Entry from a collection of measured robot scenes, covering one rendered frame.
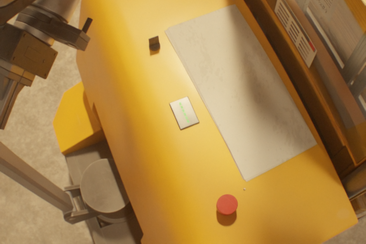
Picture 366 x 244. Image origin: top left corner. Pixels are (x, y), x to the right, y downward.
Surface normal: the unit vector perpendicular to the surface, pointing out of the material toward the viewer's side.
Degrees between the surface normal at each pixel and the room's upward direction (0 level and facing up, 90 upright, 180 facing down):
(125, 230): 0
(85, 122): 22
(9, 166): 91
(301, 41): 90
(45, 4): 34
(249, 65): 0
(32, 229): 0
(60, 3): 59
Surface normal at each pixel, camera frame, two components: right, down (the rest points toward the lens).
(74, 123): -0.36, -0.23
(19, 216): -0.02, -0.39
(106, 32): -0.67, -0.03
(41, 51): 0.91, 0.38
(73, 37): 0.22, 0.01
